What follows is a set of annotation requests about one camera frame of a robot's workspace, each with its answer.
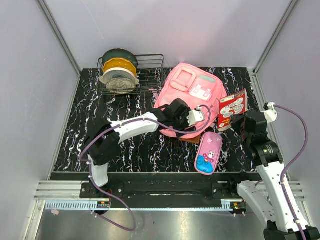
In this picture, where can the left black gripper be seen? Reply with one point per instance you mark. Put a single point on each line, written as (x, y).
(185, 115)

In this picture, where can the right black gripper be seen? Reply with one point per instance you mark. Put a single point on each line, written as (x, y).
(236, 119)

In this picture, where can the red paperback book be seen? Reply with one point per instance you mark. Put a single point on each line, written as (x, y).
(231, 105)

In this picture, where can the pink student backpack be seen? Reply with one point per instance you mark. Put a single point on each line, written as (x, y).
(195, 87)

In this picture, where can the pink cartoon pencil case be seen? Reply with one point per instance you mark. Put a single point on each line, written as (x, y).
(208, 154)

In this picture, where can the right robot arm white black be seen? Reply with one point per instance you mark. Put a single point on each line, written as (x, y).
(281, 215)

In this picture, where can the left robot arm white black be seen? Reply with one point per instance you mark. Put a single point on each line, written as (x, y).
(101, 145)

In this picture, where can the brown leather wallet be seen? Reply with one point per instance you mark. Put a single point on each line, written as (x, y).
(194, 140)

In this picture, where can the grey patterned plate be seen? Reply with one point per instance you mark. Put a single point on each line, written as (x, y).
(120, 85)

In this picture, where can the white rimmed plate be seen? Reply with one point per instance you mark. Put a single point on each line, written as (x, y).
(117, 73)

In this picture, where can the yellow dotted plate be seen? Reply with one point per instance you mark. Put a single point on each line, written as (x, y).
(118, 62)

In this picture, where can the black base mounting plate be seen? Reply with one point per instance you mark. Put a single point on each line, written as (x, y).
(169, 184)

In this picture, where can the dark green plate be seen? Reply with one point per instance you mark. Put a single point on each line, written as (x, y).
(120, 53)

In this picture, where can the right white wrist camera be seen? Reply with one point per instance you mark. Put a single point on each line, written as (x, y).
(270, 112)

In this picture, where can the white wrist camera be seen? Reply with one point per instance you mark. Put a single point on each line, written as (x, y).
(195, 116)
(270, 112)

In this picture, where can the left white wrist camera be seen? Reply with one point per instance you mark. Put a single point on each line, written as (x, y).
(195, 116)

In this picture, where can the metal wire dish rack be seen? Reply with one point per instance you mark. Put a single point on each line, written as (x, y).
(150, 73)

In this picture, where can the aluminium frame rail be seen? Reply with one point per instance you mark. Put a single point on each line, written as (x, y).
(64, 190)

